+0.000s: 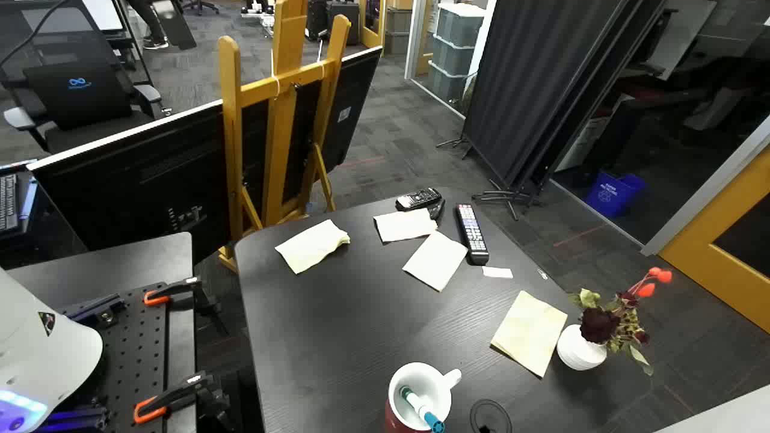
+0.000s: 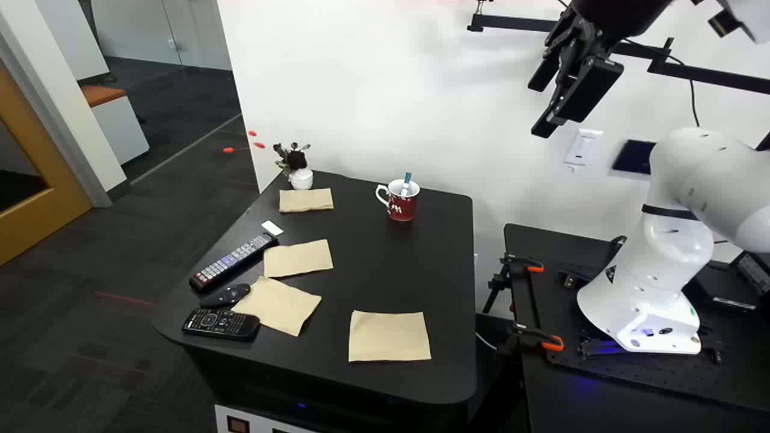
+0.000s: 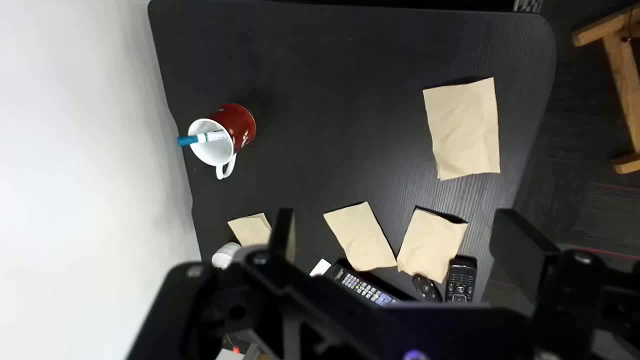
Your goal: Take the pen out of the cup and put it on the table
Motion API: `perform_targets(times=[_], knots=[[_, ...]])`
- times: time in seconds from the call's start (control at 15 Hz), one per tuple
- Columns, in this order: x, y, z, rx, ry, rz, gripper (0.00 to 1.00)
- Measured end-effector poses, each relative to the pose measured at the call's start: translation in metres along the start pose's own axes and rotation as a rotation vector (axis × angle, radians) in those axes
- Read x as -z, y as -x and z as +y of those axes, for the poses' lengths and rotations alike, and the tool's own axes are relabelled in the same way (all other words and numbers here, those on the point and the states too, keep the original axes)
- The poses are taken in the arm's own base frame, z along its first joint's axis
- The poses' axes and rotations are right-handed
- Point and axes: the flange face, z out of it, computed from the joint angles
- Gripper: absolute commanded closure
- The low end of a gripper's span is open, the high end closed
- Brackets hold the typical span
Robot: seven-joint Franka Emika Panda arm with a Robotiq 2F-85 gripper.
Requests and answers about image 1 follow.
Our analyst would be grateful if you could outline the blue white pen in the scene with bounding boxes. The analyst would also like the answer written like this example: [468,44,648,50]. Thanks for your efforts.
[403,388,445,433]

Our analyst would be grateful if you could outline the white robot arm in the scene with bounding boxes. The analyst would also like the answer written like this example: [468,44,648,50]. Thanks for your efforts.
[0,270,104,433]

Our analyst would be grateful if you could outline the beige napkin by remotes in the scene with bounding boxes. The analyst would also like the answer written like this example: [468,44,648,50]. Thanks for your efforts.
[375,209,437,243]

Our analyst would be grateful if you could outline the black calculator remote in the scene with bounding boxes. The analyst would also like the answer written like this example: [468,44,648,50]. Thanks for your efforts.
[394,188,440,211]

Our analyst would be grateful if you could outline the folded beige napkin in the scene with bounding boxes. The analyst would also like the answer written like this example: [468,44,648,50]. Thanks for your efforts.
[277,220,352,275]

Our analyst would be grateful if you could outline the beige napkin centre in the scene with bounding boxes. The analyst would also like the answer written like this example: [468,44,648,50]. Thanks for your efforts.
[405,231,468,291]

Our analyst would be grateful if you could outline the long black remote control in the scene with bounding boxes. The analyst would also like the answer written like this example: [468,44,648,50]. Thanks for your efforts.
[455,205,488,264]

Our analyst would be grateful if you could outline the small white card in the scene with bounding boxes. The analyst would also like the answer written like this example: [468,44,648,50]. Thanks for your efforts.
[482,268,513,280]

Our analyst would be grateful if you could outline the wooden easel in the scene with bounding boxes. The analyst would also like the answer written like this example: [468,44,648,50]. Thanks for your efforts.
[217,0,352,271]

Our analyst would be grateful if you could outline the red white mug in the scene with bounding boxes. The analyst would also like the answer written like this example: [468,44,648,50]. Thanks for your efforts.
[386,360,463,433]

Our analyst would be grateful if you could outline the beige napkin near vase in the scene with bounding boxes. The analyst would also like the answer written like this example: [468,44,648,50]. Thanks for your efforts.
[492,291,569,377]

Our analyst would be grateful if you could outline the stacked plastic drawers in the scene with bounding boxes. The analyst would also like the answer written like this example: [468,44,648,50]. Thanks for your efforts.
[425,2,484,107]

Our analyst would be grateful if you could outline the orange black clamp upper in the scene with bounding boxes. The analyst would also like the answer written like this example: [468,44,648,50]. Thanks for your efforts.
[141,276,214,310]

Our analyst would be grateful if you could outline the orange black clamp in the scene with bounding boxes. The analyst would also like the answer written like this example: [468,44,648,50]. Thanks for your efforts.
[141,276,214,310]
[132,372,229,427]

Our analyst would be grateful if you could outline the round table grommet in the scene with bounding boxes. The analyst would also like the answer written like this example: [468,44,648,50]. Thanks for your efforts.
[469,399,513,433]

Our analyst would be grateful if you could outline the black curtain backdrop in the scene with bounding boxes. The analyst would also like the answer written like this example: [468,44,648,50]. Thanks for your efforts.
[464,0,664,191]

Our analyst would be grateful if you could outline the black monitor panel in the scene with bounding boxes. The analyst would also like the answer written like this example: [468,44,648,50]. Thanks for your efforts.
[30,49,381,262]

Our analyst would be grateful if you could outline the blue bin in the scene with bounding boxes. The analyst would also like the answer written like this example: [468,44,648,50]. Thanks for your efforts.
[584,170,644,220]

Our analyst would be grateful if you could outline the white flower vase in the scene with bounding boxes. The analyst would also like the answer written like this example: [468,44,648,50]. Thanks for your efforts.
[557,324,606,370]

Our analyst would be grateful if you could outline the dried red flowers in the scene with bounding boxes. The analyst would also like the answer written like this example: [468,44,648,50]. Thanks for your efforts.
[576,268,674,376]

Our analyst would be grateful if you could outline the orange black clamp lower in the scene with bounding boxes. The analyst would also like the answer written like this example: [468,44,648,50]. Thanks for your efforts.
[132,372,229,427]

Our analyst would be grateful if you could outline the black office chair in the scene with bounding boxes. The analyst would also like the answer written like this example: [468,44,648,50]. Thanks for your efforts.
[0,0,161,149]

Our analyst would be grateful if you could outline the orange wooden door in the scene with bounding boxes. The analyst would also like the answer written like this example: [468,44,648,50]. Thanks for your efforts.
[661,149,770,333]

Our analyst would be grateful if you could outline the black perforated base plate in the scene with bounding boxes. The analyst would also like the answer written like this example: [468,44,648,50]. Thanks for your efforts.
[36,289,169,433]

